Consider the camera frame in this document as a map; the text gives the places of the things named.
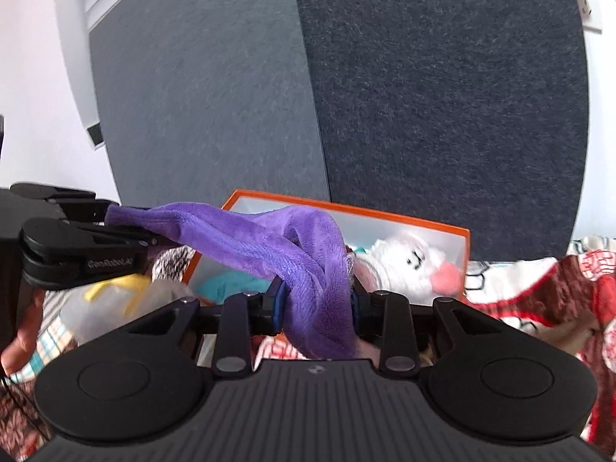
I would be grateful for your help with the person's left hand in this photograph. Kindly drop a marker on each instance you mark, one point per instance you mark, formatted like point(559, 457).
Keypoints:
point(21, 341)

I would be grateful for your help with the clear plastic storage box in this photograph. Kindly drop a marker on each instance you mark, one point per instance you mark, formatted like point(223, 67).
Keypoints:
point(159, 298)

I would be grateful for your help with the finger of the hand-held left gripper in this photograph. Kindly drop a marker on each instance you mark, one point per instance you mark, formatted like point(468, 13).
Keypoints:
point(86, 255)
point(72, 199)

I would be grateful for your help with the red and white floral blanket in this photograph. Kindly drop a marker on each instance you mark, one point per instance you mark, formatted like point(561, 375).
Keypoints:
point(529, 288)

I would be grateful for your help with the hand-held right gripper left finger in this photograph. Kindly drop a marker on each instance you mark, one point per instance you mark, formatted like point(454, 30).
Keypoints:
point(276, 305)

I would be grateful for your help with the white wall socket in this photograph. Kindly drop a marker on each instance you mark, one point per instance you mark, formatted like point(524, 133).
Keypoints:
point(592, 14)

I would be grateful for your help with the dark grey felt panel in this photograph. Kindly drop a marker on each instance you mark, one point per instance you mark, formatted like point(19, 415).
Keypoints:
point(447, 96)

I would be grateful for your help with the purple towel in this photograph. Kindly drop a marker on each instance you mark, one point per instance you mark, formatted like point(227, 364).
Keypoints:
point(250, 240)

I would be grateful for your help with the white and pink plush toy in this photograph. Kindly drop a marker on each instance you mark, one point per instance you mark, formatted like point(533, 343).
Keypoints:
point(409, 260)

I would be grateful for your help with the light grey felt panel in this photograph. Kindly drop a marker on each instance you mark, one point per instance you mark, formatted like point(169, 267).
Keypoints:
point(202, 82)

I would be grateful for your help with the orange cardboard box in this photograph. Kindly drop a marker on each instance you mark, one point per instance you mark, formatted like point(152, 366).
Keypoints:
point(418, 238)

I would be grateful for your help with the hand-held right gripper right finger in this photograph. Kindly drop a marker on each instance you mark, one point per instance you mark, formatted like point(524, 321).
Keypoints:
point(355, 308)

